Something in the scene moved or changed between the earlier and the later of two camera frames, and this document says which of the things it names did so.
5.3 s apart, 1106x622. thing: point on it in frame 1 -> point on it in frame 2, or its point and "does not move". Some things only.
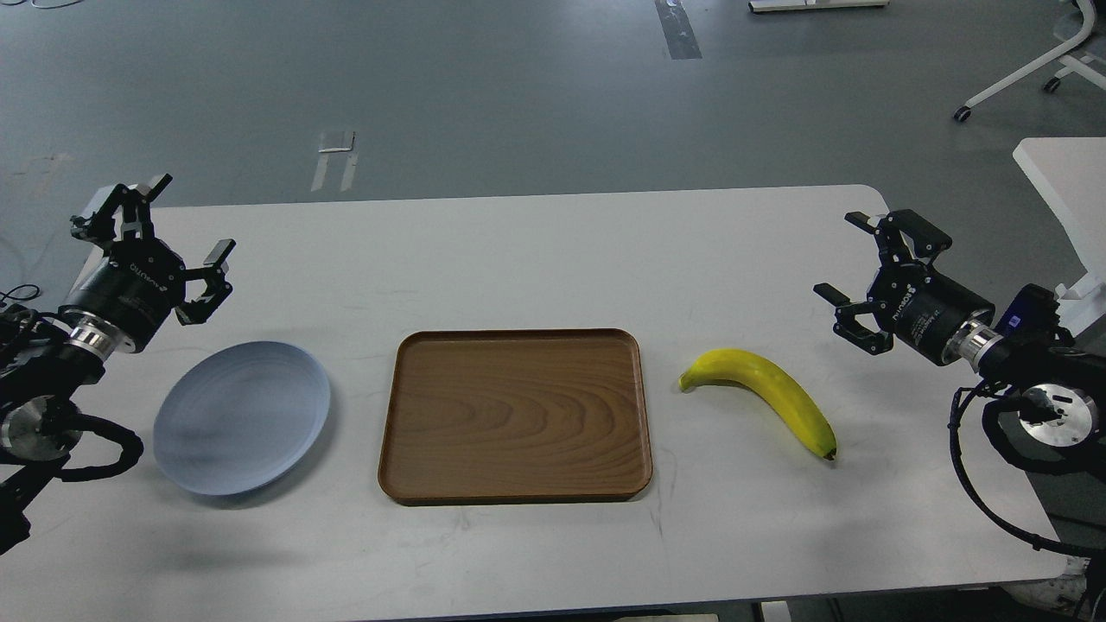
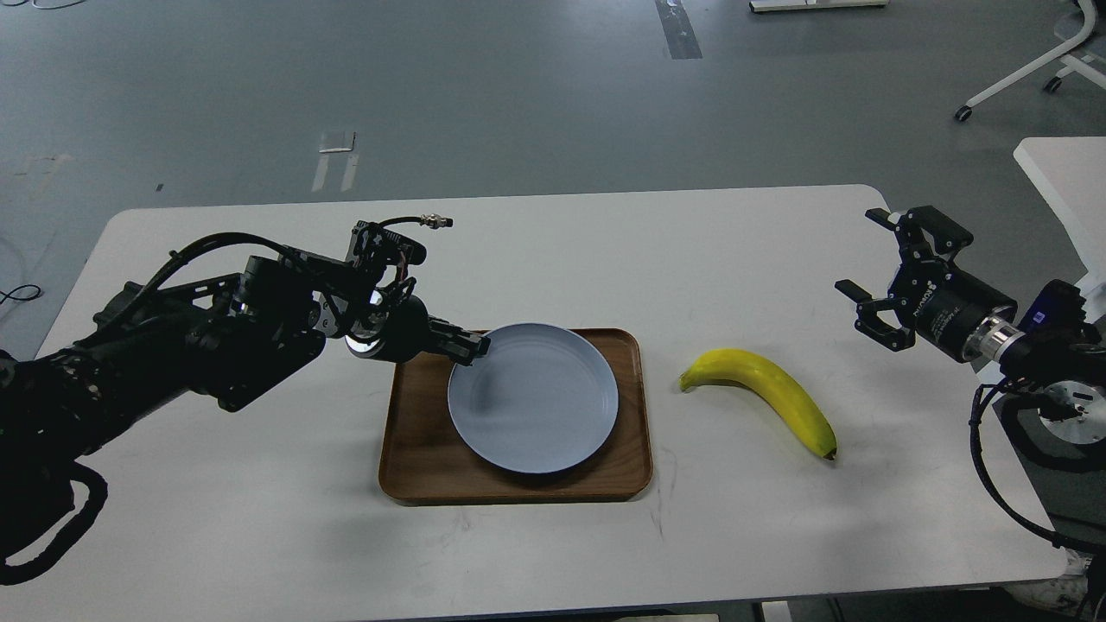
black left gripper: [142, 282] -> [405, 332]
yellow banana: [751, 371] does not move
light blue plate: [240, 417] -> [543, 400]
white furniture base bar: [799, 5] does not move
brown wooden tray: [482, 415] does not move
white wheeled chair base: [1091, 68] does not move
